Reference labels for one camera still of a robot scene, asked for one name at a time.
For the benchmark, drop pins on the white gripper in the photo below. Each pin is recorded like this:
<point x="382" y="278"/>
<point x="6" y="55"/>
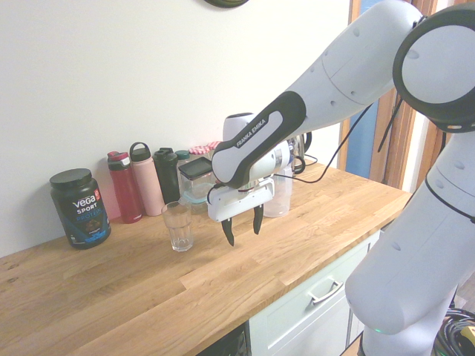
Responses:
<point x="237" y="202"/>

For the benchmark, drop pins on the clear plastic water pitcher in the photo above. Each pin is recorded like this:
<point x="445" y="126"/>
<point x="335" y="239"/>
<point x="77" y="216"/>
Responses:
<point x="280" y="200"/>

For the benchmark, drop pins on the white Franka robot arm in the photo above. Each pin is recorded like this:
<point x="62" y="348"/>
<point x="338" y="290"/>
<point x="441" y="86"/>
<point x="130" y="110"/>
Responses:
<point x="352" y="55"/>

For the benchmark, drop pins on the pink water bottle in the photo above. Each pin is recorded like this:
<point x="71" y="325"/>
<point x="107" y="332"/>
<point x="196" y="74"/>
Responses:
<point x="148" y="185"/>

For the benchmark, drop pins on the red water bottle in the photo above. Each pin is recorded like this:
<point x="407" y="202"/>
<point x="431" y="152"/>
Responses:
<point x="124" y="193"/>

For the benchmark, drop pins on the glass container teal clip lid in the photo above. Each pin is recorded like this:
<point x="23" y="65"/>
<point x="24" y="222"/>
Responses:
<point x="196" y="198"/>

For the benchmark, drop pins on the clear ribbed drinking glass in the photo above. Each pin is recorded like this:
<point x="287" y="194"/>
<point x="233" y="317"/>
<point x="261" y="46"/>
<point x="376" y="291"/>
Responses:
<point x="178" y="230"/>

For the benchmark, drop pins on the square container black lid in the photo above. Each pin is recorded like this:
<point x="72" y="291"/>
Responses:
<point x="194" y="168"/>

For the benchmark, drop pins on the black shaker bottle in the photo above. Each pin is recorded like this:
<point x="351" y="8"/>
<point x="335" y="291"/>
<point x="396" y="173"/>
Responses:
<point x="167" y="178"/>

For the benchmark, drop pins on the clear jar green lid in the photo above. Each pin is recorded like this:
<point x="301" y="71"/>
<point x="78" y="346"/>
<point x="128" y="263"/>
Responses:
<point x="182" y="154"/>

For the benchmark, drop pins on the glass French press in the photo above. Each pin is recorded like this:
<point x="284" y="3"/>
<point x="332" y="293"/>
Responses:
<point x="298" y="148"/>

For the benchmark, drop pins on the black dishwasher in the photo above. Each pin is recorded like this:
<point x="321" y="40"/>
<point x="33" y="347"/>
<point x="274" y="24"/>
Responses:
<point x="230" y="343"/>

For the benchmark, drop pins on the blue door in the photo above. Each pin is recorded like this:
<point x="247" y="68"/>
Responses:
<point x="361" y="155"/>

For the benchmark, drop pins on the black Vega protein tub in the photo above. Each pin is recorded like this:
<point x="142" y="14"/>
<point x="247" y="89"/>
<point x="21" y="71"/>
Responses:
<point x="79" y="215"/>

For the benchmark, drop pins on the wooden door frame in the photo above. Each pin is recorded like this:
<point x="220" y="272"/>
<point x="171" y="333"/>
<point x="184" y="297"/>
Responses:
<point x="404" y="148"/>

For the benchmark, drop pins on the round black wall clock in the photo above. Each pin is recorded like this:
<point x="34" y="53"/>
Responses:
<point x="226" y="3"/>

